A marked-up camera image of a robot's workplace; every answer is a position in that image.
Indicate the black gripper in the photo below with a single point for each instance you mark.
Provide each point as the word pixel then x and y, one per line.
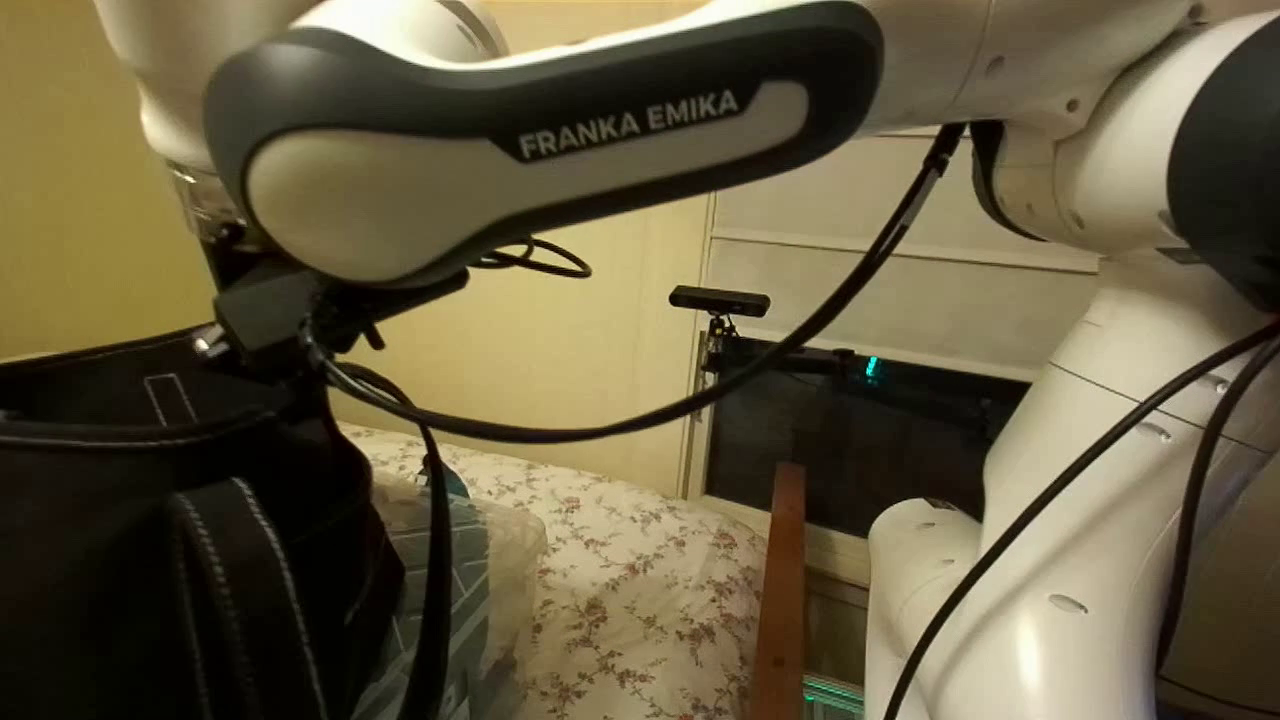
pixel 270 309

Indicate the black shopping bag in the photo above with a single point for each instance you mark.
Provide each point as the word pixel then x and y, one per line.
pixel 184 541

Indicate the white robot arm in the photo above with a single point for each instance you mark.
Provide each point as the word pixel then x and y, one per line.
pixel 398 141

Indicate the floral bed sheet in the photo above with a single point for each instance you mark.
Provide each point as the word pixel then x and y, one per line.
pixel 589 598

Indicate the dark monitor screen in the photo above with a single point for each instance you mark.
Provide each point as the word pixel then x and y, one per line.
pixel 865 430

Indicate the black camera on stand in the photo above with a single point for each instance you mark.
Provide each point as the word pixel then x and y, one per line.
pixel 720 306

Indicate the wooden bed frame rail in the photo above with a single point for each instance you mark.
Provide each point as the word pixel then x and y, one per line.
pixel 779 664

